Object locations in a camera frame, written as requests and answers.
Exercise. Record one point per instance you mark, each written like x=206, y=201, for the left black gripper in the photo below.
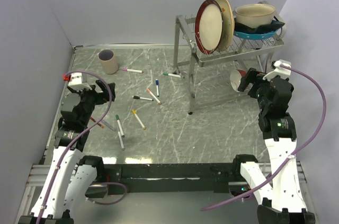
x=101, y=98

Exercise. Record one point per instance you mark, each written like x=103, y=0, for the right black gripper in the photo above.
x=252, y=73

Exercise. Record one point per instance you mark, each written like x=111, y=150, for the yellow cap marker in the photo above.
x=138, y=119

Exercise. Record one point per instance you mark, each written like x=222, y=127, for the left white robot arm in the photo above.
x=71, y=173

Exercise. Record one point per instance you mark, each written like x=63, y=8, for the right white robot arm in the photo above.
x=279, y=200

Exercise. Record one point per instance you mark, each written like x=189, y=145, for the red white bowl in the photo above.
x=235, y=78

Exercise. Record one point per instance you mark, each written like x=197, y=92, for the pink cap marker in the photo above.
x=133, y=70

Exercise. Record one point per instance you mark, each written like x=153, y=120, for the beige cylindrical cup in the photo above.
x=108, y=61

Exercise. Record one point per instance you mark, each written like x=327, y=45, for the blue baking dish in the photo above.
x=255, y=36

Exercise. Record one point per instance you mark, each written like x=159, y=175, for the beige plate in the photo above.
x=227, y=26

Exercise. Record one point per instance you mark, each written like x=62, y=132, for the blue cap marker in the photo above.
x=157, y=87

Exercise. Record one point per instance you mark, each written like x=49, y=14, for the dark blue cloth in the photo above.
x=261, y=29

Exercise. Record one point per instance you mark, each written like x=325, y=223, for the beige ceramic bowl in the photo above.
x=254, y=15

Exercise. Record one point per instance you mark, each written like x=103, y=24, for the steel dish rack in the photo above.
x=238, y=50

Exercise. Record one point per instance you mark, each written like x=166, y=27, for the red rimmed white plate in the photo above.
x=208, y=26

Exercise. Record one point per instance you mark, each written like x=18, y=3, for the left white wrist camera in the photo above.
x=77, y=81

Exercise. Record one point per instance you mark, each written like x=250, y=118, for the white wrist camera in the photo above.
x=77, y=81
x=281, y=69

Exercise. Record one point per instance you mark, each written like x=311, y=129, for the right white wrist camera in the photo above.
x=281, y=69

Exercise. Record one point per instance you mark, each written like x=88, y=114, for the black base frame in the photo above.
x=115, y=179

